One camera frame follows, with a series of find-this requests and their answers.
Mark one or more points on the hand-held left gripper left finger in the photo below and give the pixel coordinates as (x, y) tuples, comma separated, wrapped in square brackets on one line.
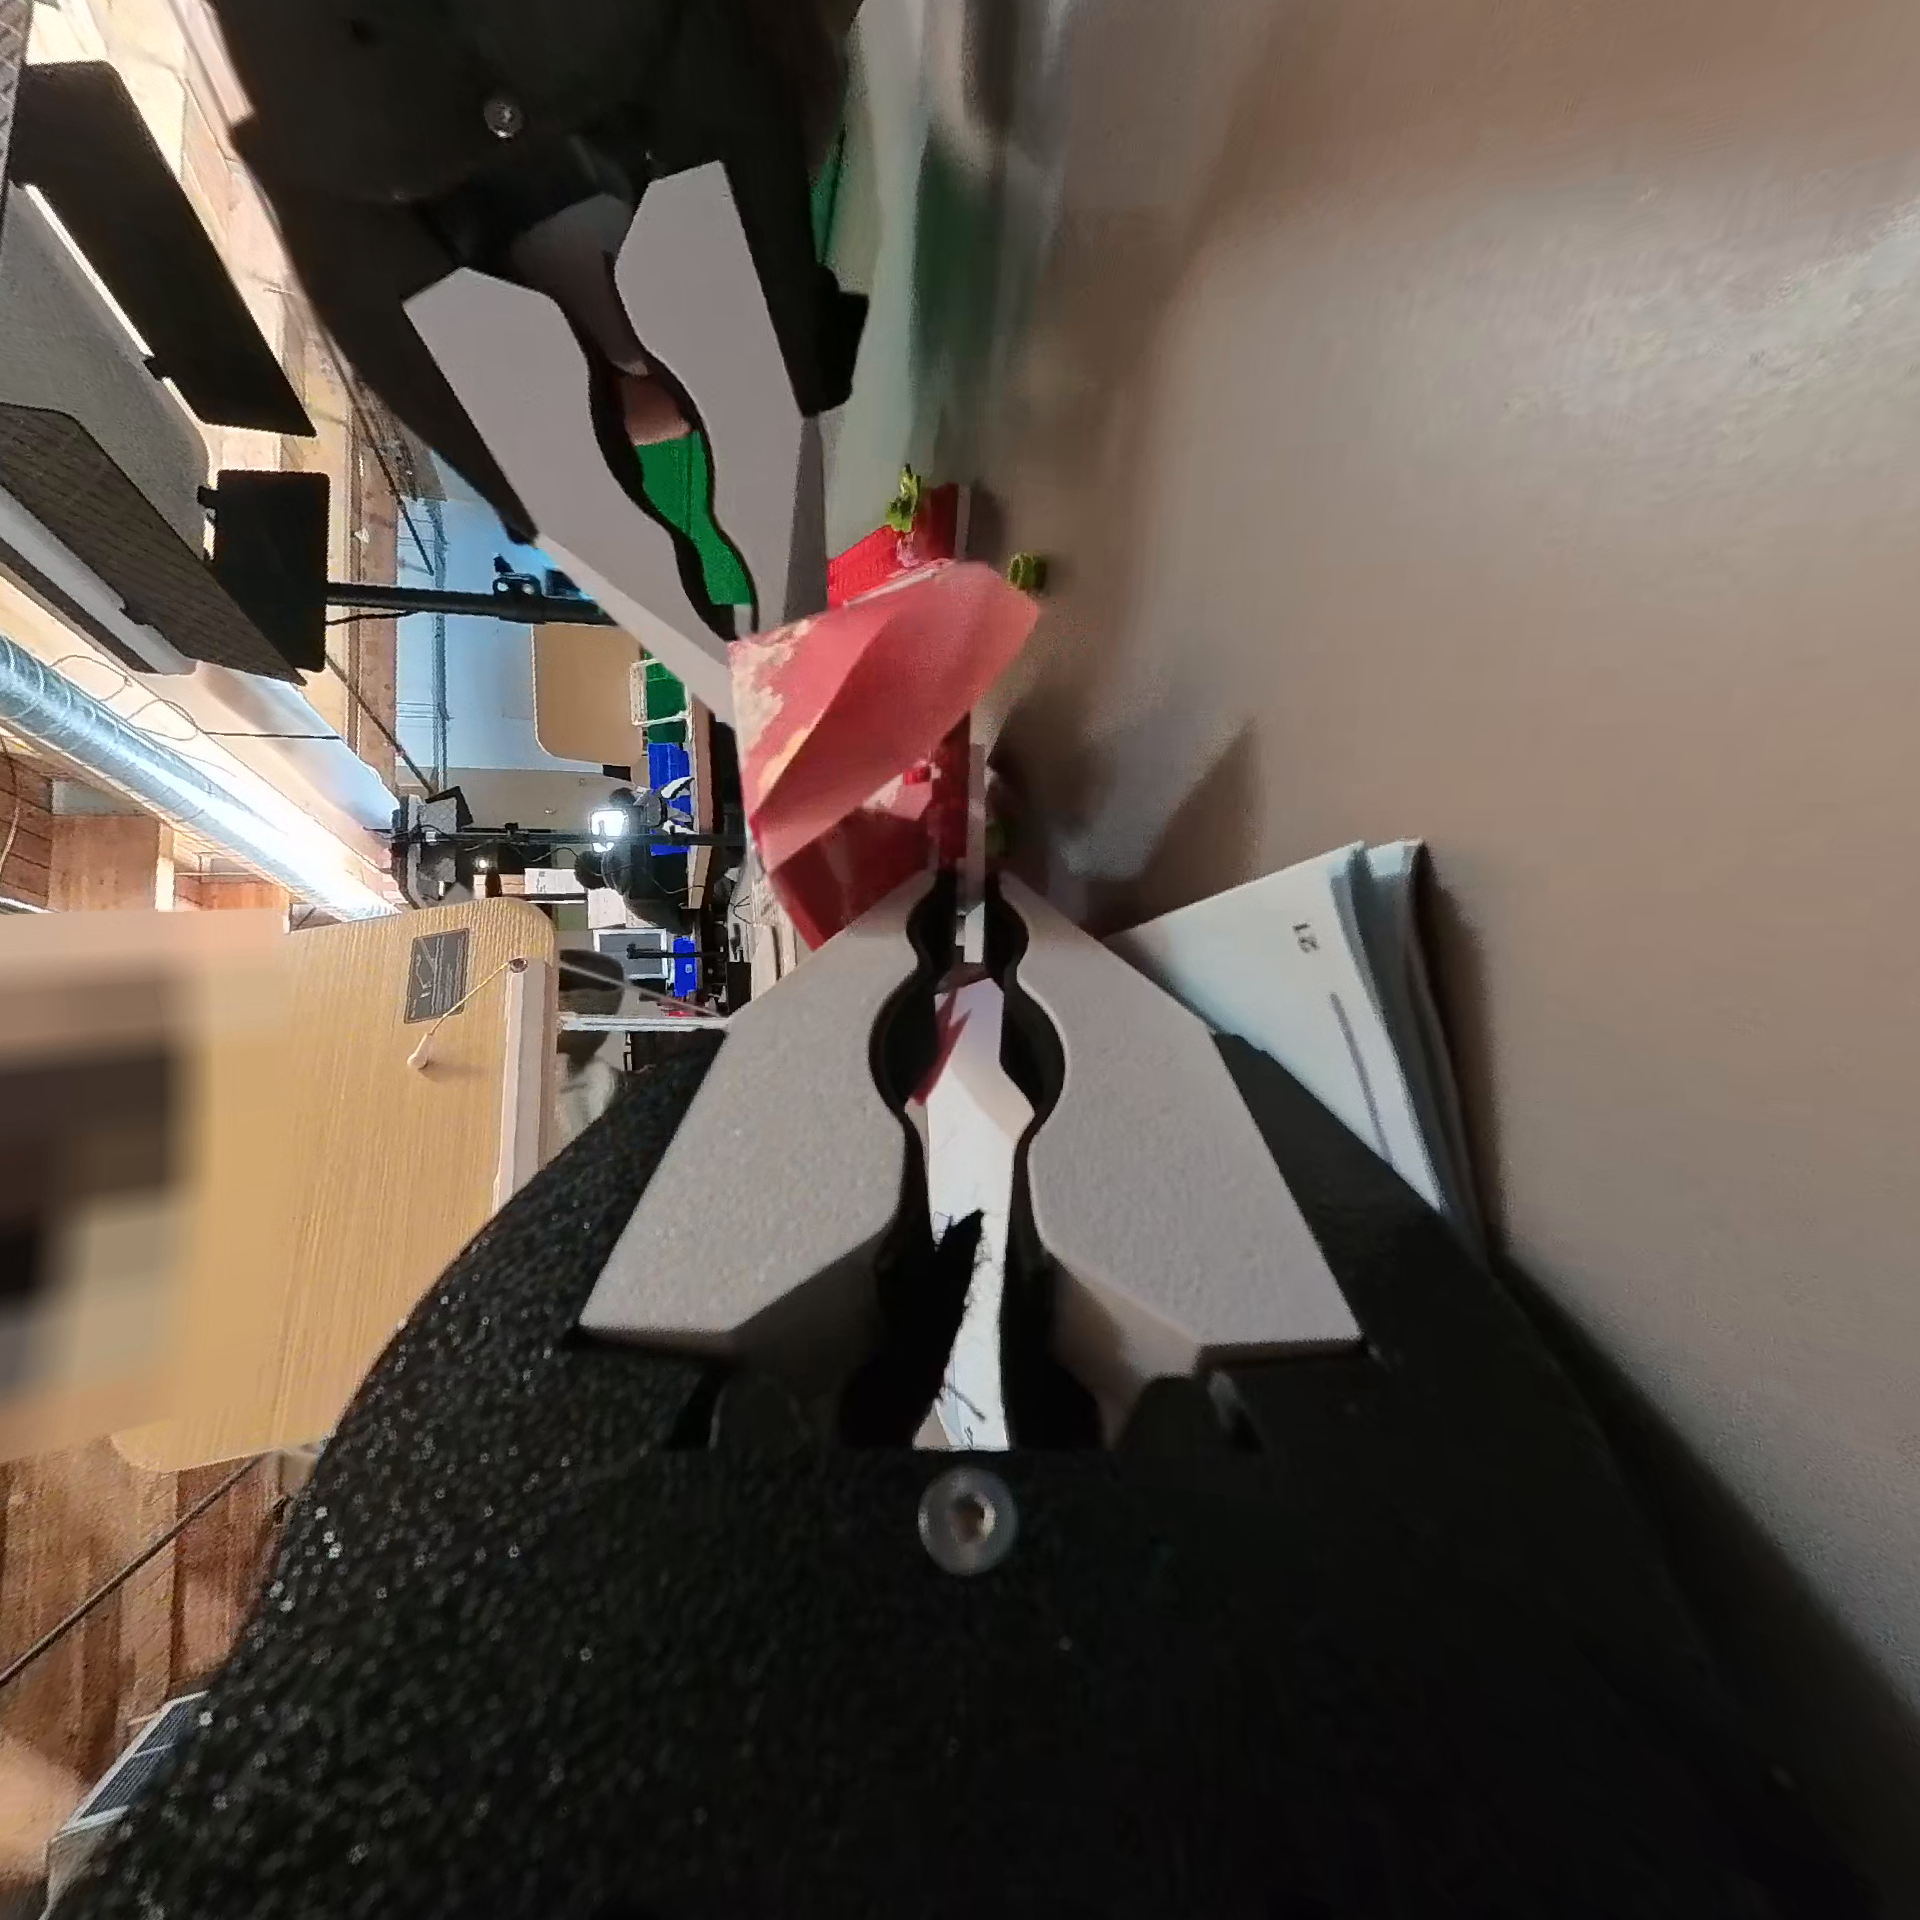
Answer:
[(783, 1157)]

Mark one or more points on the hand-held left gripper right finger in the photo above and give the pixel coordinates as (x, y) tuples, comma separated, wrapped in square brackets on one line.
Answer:
[(1173, 1185)]

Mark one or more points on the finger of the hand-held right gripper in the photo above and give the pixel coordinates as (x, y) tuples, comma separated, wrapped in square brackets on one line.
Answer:
[(721, 331), (554, 435)]

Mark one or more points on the white lego plate assembly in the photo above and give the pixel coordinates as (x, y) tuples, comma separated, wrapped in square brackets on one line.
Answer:
[(976, 1157)]

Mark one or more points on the red paper bag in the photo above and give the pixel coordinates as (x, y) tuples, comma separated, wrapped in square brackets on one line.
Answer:
[(887, 706)]

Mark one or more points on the lego instruction booklet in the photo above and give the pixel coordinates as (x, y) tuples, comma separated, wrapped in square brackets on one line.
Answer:
[(1276, 975)]

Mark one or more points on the lime lego plant piece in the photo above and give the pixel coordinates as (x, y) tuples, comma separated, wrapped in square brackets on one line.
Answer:
[(905, 497)]

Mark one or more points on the person's right hand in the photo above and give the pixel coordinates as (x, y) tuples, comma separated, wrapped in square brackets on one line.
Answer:
[(649, 409)]

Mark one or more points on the wooden desk panel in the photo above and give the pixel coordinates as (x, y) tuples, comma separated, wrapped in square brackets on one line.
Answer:
[(585, 689), (375, 1173)]

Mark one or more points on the green storage bin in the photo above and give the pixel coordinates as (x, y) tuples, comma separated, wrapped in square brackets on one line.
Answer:
[(664, 697)]

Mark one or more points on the black monitor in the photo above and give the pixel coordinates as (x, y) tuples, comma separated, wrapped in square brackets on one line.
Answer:
[(271, 568)]

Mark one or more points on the black hanging panel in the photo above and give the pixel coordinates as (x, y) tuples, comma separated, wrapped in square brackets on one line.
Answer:
[(151, 241)]

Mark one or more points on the blue storage bin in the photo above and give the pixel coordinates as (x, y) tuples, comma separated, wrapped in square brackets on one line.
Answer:
[(670, 773)]

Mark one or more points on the dark plaque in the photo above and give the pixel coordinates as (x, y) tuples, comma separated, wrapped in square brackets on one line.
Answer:
[(436, 975)]

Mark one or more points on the dark patterned hanging panel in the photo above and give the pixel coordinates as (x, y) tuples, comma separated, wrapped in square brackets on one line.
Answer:
[(105, 526)]

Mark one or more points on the floor vent grille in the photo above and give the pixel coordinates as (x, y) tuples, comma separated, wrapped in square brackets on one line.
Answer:
[(142, 1762)]

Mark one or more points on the red lego wall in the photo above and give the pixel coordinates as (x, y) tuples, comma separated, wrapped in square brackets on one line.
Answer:
[(870, 568)]

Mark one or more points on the silver ventilation duct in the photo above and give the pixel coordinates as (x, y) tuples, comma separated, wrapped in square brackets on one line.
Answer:
[(136, 736)]

